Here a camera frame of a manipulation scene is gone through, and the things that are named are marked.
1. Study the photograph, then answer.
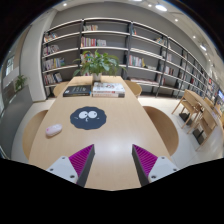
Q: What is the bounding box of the white and pink computer mouse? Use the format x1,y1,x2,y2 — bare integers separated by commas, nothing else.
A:
45,124,62,137

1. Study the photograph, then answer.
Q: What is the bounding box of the wooden chair far right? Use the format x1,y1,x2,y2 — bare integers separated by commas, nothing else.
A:
125,80,142,98

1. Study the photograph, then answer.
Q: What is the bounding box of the wooden chair near left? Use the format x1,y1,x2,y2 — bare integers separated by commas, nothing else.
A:
22,110,47,158

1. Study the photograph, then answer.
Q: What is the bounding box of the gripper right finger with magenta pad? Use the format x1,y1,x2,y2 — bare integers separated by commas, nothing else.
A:
132,144,179,186

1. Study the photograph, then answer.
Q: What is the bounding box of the wooden chair by side table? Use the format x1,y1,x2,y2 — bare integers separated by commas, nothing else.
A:
178,90,202,128

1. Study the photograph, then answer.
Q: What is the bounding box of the large grey bookshelf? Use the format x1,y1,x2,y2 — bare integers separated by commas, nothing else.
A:
41,17,219,99

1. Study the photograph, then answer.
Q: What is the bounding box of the stack of white red books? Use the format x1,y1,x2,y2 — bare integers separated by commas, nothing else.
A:
92,82,125,98

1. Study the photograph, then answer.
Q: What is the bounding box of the dark cartoon face mouse pad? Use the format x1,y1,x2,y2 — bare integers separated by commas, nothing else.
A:
70,106,107,130

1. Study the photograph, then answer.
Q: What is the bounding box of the black book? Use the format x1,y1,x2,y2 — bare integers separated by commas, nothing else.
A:
63,85,91,97

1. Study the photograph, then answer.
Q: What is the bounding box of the wooden chair near right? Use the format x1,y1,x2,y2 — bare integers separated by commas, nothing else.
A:
144,106,179,156

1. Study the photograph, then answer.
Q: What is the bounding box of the wooden chair far left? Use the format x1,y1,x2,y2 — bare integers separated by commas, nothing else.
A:
53,82,68,97

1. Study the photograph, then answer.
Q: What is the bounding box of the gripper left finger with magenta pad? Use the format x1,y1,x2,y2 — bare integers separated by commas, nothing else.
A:
47,145,95,187

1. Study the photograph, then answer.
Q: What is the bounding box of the green potted plant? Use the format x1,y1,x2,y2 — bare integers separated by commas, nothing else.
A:
73,51,121,82

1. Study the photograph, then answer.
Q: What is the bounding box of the small plant at left wall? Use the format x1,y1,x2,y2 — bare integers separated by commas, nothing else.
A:
15,75,27,92

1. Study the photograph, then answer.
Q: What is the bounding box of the wooden side table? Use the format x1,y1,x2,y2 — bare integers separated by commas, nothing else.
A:
192,97,222,128

